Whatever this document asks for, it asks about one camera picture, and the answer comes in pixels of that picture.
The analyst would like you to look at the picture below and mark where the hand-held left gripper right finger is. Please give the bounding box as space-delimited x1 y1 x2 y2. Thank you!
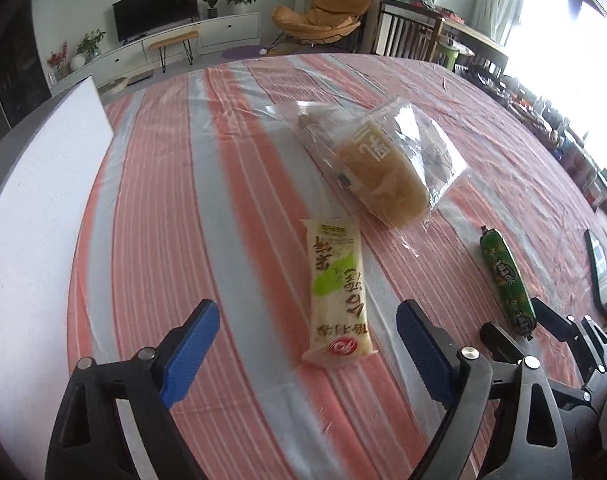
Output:
396 299 574 480

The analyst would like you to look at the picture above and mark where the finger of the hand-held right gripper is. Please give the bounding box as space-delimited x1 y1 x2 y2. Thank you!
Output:
478 321 529 366
531 298 607 392

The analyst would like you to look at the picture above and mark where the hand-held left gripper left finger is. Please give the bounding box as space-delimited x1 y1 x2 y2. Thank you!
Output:
44 299 221 480

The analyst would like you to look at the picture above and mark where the green sausage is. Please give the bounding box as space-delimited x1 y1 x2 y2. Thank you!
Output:
478 225 537 336

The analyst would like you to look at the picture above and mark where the white and green snack packet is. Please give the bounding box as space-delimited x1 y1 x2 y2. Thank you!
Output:
301 214 377 368

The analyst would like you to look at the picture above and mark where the black flat device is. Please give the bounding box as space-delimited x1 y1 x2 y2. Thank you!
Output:
585 229 607 317

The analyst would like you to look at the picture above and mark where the red striped tablecloth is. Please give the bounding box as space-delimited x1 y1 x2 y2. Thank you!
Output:
66 51 607 480

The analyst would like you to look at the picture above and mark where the clear bag of bread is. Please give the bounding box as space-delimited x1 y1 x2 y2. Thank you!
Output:
264 97 469 231

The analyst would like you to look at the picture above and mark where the white board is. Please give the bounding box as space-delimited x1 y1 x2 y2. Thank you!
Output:
0 76 115 461

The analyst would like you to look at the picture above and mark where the row of small windowsill items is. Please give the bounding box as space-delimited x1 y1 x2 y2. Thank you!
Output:
463 65 607 211

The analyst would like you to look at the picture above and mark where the bright window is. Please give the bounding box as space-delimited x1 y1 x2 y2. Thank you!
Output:
503 0 607 126

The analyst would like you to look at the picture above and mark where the green plastic stool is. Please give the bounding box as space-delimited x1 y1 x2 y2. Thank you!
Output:
436 42 459 68

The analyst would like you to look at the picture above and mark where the wooden stool with metal legs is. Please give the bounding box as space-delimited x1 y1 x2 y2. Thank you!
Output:
148 30 200 68

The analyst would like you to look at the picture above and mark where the red flower arrangement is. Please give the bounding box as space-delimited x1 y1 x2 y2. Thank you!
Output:
46 41 69 78

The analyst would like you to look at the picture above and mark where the leafy plant in white vase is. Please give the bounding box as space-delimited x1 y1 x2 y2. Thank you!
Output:
70 29 107 72

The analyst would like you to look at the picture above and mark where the white television cabinet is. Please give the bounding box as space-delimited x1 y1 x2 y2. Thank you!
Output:
58 12 262 78

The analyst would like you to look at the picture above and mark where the dark glass cabinet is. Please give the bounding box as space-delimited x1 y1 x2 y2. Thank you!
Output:
0 5 52 131

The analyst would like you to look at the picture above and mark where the black television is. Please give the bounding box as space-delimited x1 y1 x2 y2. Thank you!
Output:
112 0 200 43

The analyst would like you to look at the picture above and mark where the orange lounge chair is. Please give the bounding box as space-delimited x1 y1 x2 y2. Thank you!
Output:
272 0 373 50

